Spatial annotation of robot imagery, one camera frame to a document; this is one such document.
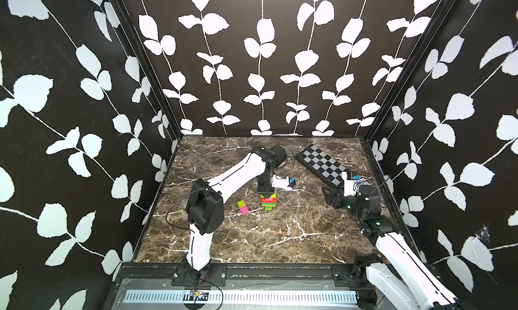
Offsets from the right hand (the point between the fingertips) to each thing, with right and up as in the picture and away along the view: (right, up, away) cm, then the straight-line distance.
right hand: (328, 184), depth 81 cm
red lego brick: (-27, -7, +3) cm, 28 cm away
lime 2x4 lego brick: (-22, -5, +1) cm, 23 cm away
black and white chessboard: (+4, +7, +23) cm, 24 cm away
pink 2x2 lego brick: (-36, -13, +9) cm, 39 cm away
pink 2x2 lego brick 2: (-24, -7, +2) cm, 25 cm away
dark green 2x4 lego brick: (-24, -9, +5) cm, 26 cm away
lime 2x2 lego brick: (-37, -11, +11) cm, 40 cm away
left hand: (-25, -1, +3) cm, 25 cm away
